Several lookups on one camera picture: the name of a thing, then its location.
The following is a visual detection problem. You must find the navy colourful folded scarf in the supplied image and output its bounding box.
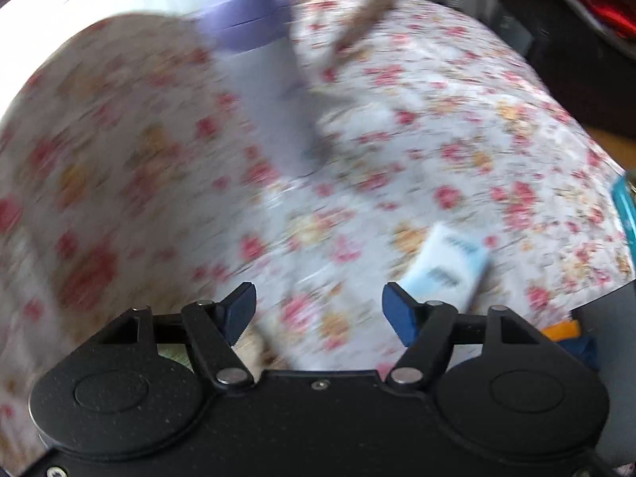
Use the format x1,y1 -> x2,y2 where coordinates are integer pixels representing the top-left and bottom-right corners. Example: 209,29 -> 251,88
541,320 -> 599,372

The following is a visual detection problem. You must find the floral tablecloth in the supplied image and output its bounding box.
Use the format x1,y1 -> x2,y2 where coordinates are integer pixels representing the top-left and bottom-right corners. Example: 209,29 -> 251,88
1,0 -> 634,474

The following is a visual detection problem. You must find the black sofa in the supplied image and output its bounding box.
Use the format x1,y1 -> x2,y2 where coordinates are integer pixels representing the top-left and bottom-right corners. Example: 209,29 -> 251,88
499,0 -> 635,138

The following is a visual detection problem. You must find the purple white water bottle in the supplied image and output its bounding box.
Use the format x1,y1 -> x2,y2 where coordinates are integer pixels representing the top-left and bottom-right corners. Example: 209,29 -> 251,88
194,0 -> 324,178

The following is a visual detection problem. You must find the teal rimmed metal tray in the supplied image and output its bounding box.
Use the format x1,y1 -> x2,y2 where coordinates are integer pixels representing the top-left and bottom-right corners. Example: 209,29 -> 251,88
611,169 -> 636,262

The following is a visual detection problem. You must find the red cushion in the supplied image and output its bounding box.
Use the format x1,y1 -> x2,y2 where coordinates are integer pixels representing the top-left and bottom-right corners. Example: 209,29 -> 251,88
578,0 -> 635,41

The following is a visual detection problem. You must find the black rectangular box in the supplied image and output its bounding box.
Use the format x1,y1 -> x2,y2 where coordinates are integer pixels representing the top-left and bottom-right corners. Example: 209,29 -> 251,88
571,282 -> 636,466

